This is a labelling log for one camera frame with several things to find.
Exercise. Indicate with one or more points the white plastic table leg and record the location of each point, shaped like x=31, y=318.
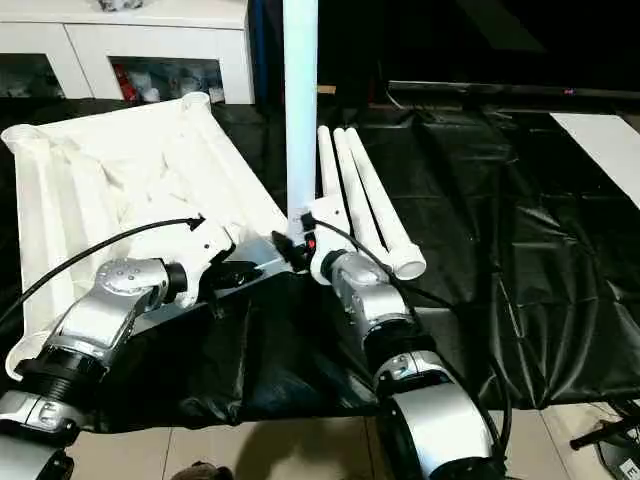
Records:
x=355, y=190
x=385, y=210
x=328, y=160
x=300, y=100

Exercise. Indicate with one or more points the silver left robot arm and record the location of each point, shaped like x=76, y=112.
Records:
x=100, y=310

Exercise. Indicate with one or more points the small yellow tag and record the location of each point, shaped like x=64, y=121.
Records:
x=326, y=89

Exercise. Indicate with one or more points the black work mat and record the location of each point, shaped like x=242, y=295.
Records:
x=480, y=250

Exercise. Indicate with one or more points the grey left robot leg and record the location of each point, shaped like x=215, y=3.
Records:
x=202, y=471

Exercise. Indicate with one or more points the blue vertical panel edge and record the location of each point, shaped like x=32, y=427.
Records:
x=254, y=50

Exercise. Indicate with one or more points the white glass-door cabinet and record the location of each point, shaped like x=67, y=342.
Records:
x=90, y=45

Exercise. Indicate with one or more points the small dark grey object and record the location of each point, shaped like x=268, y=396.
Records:
x=119, y=4

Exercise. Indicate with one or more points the white flat board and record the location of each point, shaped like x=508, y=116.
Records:
x=600, y=140

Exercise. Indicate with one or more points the black stand base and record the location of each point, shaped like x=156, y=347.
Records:
x=612, y=445

